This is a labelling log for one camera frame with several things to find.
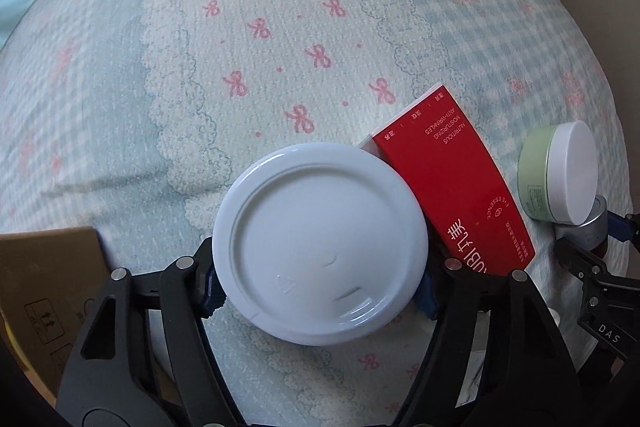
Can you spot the bow-print checked blanket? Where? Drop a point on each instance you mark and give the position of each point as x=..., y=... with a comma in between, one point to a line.
x=300, y=57

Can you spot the red cosmetics box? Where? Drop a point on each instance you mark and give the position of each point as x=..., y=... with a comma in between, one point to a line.
x=450, y=177

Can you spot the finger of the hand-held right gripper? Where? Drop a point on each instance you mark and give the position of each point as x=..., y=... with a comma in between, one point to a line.
x=580, y=263
x=620, y=227

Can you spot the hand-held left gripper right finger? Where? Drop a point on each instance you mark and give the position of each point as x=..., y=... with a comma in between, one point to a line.
x=426, y=299

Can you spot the green jar with white lid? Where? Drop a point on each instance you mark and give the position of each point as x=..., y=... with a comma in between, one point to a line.
x=550, y=172

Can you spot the white round plastic lid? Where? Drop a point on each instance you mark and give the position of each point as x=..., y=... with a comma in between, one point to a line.
x=320, y=244

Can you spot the brown cardboard box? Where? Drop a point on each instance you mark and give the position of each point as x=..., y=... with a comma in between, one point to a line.
x=45, y=297

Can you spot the small white object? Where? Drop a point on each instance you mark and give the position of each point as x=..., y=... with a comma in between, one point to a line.
x=554, y=319

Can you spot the silver metal jar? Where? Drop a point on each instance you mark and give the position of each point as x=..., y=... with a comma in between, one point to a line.
x=587, y=229

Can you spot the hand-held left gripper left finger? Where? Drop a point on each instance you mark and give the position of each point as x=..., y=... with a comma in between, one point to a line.
x=214, y=294

